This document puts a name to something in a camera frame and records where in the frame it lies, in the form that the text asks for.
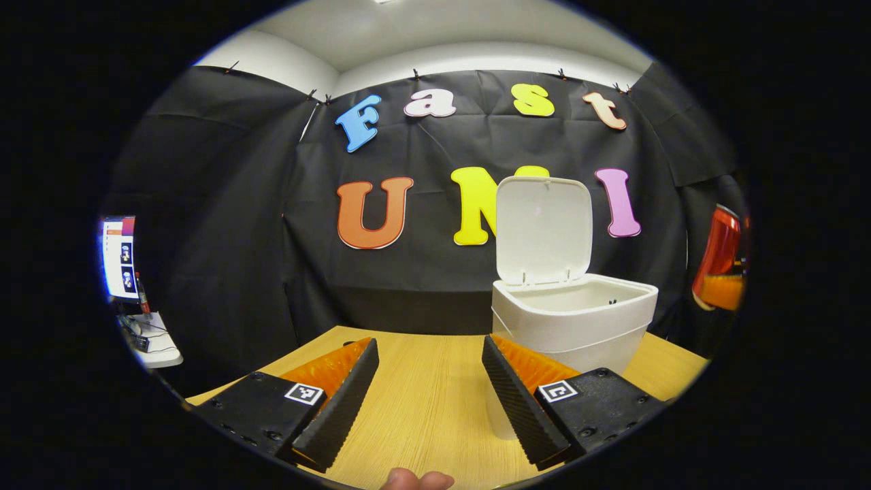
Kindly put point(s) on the computer monitor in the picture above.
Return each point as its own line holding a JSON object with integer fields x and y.
{"x": 120, "y": 258}

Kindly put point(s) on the white desktop garbage bin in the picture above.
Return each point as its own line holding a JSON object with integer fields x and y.
{"x": 578, "y": 320}

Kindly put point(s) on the red pop can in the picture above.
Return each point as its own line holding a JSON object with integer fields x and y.
{"x": 720, "y": 245}

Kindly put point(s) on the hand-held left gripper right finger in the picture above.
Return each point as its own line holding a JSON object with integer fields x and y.
{"x": 520, "y": 408}

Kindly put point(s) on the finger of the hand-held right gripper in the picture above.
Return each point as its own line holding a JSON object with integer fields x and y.
{"x": 722, "y": 291}

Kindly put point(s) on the black backdrop cloth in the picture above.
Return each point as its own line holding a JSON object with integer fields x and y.
{"x": 224, "y": 272}

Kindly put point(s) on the white side table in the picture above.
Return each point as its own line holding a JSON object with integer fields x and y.
{"x": 160, "y": 347}

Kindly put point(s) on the wooden desktop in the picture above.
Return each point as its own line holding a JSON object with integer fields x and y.
{"x": 429, "y": 395}

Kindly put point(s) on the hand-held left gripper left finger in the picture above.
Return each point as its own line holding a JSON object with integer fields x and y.
{"x": 343, "y": 408}

